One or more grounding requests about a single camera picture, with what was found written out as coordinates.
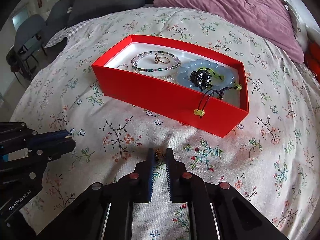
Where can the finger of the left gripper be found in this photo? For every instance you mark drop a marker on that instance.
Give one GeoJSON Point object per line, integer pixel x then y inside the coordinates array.
{"type": "Point", "coordinates": [52, 136]}
{"type": "Point", "coordinates": [52, 150]}

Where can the floral bed duvet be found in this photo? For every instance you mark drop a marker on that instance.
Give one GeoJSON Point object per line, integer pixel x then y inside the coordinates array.
{"type": "Point", "coordinates": [271, 157]}

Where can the red jewelry box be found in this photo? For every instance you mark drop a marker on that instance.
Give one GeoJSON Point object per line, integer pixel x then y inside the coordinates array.
{"type": "Point", "coordinates": [183, 104]}

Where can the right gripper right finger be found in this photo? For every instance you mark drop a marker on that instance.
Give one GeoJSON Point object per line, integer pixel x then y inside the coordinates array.
{"type": "Point", "coordinates": [174, 171]}

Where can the gold turtle charm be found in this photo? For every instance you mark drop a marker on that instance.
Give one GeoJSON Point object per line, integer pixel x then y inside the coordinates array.
{"type": "Point", "coordinates": [159, 155]}

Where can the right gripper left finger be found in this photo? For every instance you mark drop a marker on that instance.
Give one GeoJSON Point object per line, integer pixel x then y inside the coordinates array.
{"type": "Point", "coordinates": [145, 170]}

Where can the white printed pillow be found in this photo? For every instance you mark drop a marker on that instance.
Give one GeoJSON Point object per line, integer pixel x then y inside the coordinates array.
{"type": "Point", "coordinates": [302, 32]}

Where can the purple pillow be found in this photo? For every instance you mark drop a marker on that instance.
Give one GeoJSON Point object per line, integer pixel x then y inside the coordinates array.
{"type": "Point", "coordinates": [267, 18]}

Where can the orange knotted cushion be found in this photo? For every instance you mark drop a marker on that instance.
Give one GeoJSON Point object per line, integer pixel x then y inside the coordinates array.
{"type": "Point", "coordinates": [312, 59]}

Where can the grey chair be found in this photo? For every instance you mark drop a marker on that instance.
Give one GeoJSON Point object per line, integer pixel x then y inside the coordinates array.
{"type": "Point", "coordinates": [57, 19]}
{"type": "Point", "coordinates": [28, 39]}

